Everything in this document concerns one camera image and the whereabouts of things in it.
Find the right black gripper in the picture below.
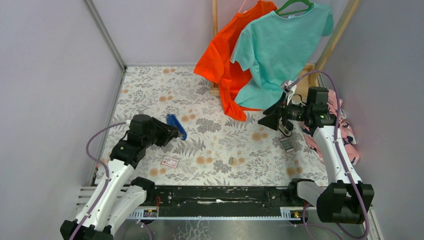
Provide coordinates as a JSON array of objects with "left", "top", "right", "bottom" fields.
[{"left": 257, "top": 91, "right": 311, "bottom": 131}]

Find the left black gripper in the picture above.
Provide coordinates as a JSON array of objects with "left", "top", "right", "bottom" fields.
[{"left": 143, "top": 117, "right": 180, "bottom": 149}]

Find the blue stapler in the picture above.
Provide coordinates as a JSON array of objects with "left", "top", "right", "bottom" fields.
[{"left": 166, "top": 114, "right": 188, "bottom": 141}]

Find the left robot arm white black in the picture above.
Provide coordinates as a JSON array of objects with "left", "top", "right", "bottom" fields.
[{"left": 60, "top": 114, "right": 187, "bottom": 240}]

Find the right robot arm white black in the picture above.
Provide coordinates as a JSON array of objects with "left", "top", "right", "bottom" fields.
[{"left": 258, "top": 87, "right": 375, "bottom": 224}]

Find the red staple box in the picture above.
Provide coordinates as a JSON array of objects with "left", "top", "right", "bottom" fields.
[{"left": 161, "top": 156, "right": 179, "bottom": 169}]

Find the floral table mat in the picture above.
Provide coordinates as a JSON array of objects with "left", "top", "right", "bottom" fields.
[{"left": 101, "top": 66, "right": 328, "bottom": 186}]

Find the teal t-shirt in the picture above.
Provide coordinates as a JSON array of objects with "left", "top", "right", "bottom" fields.
[{"left": 230, "top": 3, "right": 334, "bottom": 110}]

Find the wooden clothes rack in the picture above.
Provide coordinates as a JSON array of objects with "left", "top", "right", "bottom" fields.
[{"left": 215, "top": 0, "right": 357, "bottom": 95}]

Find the pink patterned cloth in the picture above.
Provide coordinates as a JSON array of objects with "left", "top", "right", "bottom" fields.
[{"left": 300, "top": 89, "right": 360, "bottom": 165}]

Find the orange t-shirt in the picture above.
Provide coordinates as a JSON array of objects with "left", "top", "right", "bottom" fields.
[{"left": 194, "top": 0, "right": 277, "bottom": 122}]

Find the green clothes hanger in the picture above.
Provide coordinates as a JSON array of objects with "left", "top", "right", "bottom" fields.
[{"left": 275, "top": 0, "right": 315, "bottom": 16}]

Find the pink clothes hanger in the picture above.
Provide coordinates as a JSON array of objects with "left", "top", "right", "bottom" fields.
[{"left": 237, "top": 0, "right": 258, "bottom": 13}]

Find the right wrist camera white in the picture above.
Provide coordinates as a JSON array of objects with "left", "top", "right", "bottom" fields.
[{"left": 281, "top": 80, "right": 297, "bottom": 105}]

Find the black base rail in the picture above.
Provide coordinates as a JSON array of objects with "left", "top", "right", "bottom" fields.
[{"left": 130, "top": 185, "right": 305, "bottom": 221}]

